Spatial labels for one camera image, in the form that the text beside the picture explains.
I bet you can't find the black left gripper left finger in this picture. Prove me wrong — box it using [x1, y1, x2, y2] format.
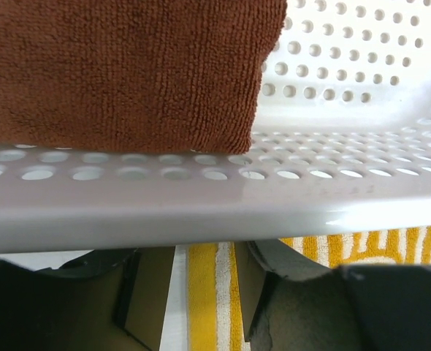
[0, 247, 175, 350]

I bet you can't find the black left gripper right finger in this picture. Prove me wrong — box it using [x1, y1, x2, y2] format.
[246, 241, 431, 350]

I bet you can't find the white perforated plastic basket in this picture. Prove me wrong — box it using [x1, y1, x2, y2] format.
[0, 1, 431, 254]

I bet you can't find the brown rolled towel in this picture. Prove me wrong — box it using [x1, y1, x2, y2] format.
[0, 1, 287, 154]

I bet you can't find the yellow white striped towel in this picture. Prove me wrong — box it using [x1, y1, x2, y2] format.
[186, 226, 431, 350]

